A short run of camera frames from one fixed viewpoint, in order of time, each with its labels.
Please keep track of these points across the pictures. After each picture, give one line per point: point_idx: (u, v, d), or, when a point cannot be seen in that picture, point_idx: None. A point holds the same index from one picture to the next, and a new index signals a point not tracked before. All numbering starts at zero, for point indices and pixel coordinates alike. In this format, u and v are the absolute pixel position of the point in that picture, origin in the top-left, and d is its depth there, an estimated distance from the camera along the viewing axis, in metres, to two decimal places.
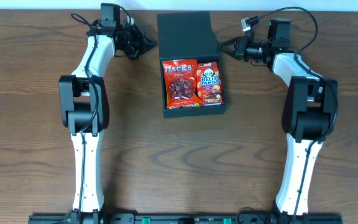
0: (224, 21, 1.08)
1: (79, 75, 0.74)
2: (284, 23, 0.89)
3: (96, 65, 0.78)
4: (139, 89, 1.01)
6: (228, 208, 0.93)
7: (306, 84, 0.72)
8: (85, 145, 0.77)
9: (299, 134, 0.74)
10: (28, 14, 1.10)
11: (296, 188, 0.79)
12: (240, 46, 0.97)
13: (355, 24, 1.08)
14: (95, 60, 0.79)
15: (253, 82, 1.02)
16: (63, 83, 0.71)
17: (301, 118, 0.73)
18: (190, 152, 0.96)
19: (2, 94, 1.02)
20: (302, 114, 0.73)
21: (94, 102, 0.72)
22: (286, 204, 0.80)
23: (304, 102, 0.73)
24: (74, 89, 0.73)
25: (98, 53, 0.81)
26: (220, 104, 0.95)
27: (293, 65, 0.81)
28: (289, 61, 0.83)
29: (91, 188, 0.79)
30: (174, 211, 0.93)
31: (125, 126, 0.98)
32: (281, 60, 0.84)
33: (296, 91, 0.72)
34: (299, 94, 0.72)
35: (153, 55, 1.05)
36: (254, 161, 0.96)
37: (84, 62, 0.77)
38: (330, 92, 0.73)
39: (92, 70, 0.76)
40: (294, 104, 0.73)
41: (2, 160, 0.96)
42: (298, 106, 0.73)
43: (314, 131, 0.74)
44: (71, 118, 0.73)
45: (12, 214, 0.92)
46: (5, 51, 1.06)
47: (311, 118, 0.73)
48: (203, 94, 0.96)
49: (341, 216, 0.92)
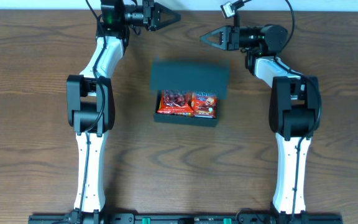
0: (224, 22, 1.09)
1: (86, 75, 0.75)
2: (277, 46, 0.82)
3: (104, 65, 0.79)
4: (139, 89, 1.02)
6: (228, 208, 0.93)
7: (288, 83, 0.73)
8: (89, 145, 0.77)
9: (287, 132, 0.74)
10: (27, 14, 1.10)
11: (292, 186, 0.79)
12: (234, 39, 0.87)
13: (357, 24, 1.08)
14: (102, 60, 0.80)
15: (255, 82, 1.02)
16: (71, 83, 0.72)
17: (287, 116, 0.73)
18: (191, 152, 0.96)
19: (2, 94, 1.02)
20: (288, 112, 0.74)
21: (100, 102, 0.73)
22: (284, 203, 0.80)
23: (289, 99, 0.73)
24: (80, 88, 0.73)
25: (107, 52, 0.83)
26: (211, 117, 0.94)
27: (273, 66, 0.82)
28: (269, 63, 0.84)
29: (92, 188, 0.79)
30: (174, 211, 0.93)
31: (126, 126, 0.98)
32: (261, 65, 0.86)
33: (280, 90, 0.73)
34: (283, 93, 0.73)
35: (154, 55, 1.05)
36: (254, 161, 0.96)
37: (92, 62, 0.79)
38: (312, 88, 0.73)
39: (100, 70, 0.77)
40: (279, 102, 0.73)
41: (2, 159, 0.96)
42: (283, 105, 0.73)
43: (299, 127, 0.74)
44: (78, 117, 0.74)
45: (12, 214, 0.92)
46: (5, 51, 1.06)
47: (296, 115, 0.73)
48: (196, 104, 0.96)
49: (340, 216, 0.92)
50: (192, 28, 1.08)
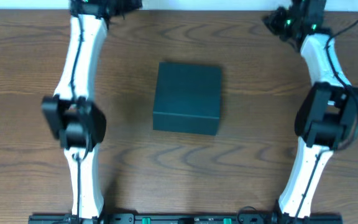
0: (224, 22, 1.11)
1: (62, 94, 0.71)
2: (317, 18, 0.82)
3: (86, 73, 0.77)
4: (138, 89, 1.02)
6: (228, 208, 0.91)
7: (329, 93, 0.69)
8: (78, 154, 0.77)
9: (311, 140, 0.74)
10: (28, 14, 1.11)
11: (301, 192, 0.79)
12: None
13: (355, 25, 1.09)
14: (81, 69, 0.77)
15: (255, 82, 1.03)
16: (47, 107, 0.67)
17: (316, 125, 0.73)
18: (191, 152, 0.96)
19: (2, 94, 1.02)
20: (317, 121, 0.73)
21: (84, 124, 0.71)
22: (289, 206, 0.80)
23: (321, 111, 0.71)
24: (58, 112, 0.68)
25: (85, 56, 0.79)
26: (209, 116, 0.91)
27: (321, 56, 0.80)
28: (318, 49, 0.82)
29: (89, 196, 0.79)
30: (174, 211, 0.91)
31: (125, 126, 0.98)
32: (310, 45, 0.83)
33: (317, 99, 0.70)
34: (318, 104, 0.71)
35: (153, 55, 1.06)
36: (255, 161, 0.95)
37: (68, 75, 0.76)
38: (352, 102, 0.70)
39: (79, 81, 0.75)
40: (312, 112, 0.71)
41: (1, 159, 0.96)
42: (315, 114, 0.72)
43: (325, 136, 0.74)
44: (63, 135, 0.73)
45: (11, 214, 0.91)
46: (5, 51, 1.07)
47: (325, 125, 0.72)
48: (200, 105, 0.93)
49: (341, 216, 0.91)
50: (192, 28, 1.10)
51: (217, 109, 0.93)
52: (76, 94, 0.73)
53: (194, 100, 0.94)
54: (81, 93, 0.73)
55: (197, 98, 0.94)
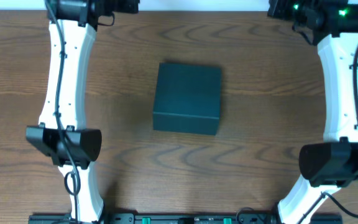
0: (224, 22, 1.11)
1: (48, 122, 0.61)
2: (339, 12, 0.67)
3: (73, 102, 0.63)
4: (138, 89, 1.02)
6: (228, 208, 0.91)
7: (345, 152, 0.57)
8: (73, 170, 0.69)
9: (316, 185, 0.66)
10: (28, 14, 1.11)
11: (302, 212, 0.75)
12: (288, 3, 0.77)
13: None
14: (66, 91, 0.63)
15: (254, 82, 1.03)
16: (32, 133, 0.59)
17: (325, 177, 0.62)
18: (191, 152, 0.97)
19: (2, 94, 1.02)
20: (328, 174, 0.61)
21: (75, 150, 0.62)
22: (289, 219, 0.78)
23: (336, 166, 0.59)
24: (44, 140, 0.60)
25: (71, 77, 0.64)
26: (209, 116, 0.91)
27: (340, 68, 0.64)
28: (339, 57, 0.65)
29: (86, 205, 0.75)
30: (174, 211, 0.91)
31: (125, 126, 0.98)
32: (333, 50, 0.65)
33: (332, 158, 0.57)
34: (334, 162, 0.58)
35: (153, 55, 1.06)
36: (255, 161, 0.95)
37: (53, 96, 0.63)
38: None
39: (65, 112, 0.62)
40: (321, 170, 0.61)
41: (1, 159, 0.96)
42: (327, 169, 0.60)
43: (334, 181, 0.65)
44: (55, 157, 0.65)
45: (11, 214, 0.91)
46: (5, 51, 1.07)
47: (335, 177, 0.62)
48: (199, 105, 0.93)
49: (340, 216, 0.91)
50: (192, 29, 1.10)
51: (217, 110, 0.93)
52: (62, 124, 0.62)
53: (193, 101, 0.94)
54: (68, 122, 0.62)
55: (197, 99, 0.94)
